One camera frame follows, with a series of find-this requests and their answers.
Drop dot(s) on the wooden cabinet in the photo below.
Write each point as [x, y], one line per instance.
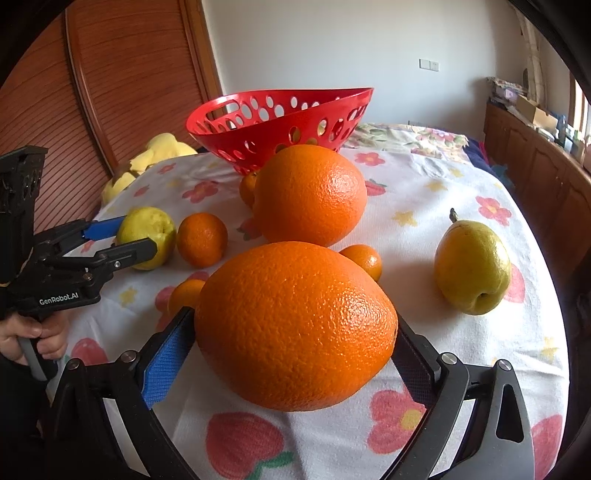
[545, 184]

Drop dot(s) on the window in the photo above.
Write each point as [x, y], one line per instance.
[579, 115]

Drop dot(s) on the wooden louvred door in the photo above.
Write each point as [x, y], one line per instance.
[129, 69]

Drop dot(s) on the green citrus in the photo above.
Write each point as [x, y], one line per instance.
[147, 224]

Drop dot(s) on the person's left hand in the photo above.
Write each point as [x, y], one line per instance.
[51, 334]

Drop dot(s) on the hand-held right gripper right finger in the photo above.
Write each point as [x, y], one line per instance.
[413, 369]

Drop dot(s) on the white strawberry-print blanket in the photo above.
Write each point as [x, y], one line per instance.
[415, 194]

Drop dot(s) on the white wall outlet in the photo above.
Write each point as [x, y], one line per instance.
[429, 64]

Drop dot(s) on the large navel orange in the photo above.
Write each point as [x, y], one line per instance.
[309, 194]
[295, 323]

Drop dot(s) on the small orange mandarin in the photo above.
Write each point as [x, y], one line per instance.
[182, 295]
[367, 263]
[247, 187]
[202, 240]

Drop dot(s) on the blue cloth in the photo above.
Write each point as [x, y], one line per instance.
[480, 157]

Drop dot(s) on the cardboard box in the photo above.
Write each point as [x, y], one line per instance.
[535, 113]

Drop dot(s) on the folded cloth pile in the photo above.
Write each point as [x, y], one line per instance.
[505, 90]

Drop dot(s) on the yellow-green citrus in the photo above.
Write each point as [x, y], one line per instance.
[471, 267]

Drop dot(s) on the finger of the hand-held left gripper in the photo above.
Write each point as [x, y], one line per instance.
[104, 227]
[134, 251]

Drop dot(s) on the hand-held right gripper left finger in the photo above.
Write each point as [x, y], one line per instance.
[166, 364]

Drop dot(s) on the flower-print bedsheet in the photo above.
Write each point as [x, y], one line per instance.
[415, 138]

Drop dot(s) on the red perforated plastic basket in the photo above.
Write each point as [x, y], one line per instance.
[221, 138]

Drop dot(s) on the yellow plush toy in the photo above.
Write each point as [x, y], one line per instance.
[159, 147]

